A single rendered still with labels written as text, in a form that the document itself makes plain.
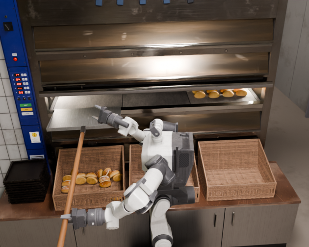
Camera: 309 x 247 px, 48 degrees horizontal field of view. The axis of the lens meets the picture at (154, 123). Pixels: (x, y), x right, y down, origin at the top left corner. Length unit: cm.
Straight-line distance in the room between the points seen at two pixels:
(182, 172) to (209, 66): 107
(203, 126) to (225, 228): 86
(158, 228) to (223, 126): 113
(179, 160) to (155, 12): 116
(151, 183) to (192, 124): 142
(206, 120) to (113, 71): 91
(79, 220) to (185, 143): 72
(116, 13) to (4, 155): 157
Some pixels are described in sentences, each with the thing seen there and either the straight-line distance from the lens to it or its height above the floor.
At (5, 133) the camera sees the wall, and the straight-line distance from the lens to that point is 316.
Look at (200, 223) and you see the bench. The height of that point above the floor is 40.
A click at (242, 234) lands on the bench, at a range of 312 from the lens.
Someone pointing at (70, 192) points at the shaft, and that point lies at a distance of 203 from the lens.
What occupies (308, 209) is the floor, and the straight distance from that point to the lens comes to 390.
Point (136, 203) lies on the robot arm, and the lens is 162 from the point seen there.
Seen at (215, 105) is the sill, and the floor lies 118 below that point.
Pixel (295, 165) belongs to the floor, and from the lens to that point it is 449.
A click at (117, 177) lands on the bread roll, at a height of 63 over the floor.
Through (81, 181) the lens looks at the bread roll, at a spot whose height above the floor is 63.
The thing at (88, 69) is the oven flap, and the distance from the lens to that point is 277.
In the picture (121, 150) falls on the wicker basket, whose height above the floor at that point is 81.
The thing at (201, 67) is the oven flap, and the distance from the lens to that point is 279.
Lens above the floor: 247
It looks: 29 degrees down
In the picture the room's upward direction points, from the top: 1 degrees counter-clockwise
